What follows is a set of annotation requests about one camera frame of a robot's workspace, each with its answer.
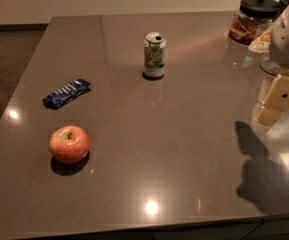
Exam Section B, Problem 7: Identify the blue snack bar wrapper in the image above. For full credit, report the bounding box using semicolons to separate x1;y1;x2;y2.
42;79;91;110

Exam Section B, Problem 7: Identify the glass jar with black lid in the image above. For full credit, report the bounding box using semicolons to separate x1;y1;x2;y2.
229;0;279;45

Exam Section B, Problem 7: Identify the red yellow apple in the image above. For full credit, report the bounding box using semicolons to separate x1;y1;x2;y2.
49;125;90;164

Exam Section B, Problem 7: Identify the green white 7up can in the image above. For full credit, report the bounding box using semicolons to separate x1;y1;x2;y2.
143;32;166;79

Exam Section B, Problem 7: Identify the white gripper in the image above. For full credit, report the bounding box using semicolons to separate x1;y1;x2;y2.
254;5;289;126

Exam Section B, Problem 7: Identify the clear glass jar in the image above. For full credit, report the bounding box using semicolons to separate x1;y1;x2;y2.
260;53;284;76

